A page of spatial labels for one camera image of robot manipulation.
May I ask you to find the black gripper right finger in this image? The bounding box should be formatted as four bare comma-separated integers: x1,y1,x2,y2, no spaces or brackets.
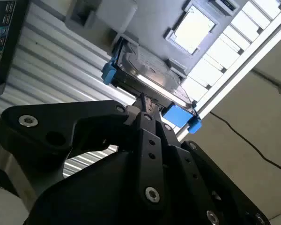
147,97,271,225

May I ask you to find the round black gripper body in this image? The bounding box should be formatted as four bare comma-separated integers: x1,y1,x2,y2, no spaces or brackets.
25,150,210,225

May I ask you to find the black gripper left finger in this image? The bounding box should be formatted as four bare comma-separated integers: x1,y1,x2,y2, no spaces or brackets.
0,93,166,209

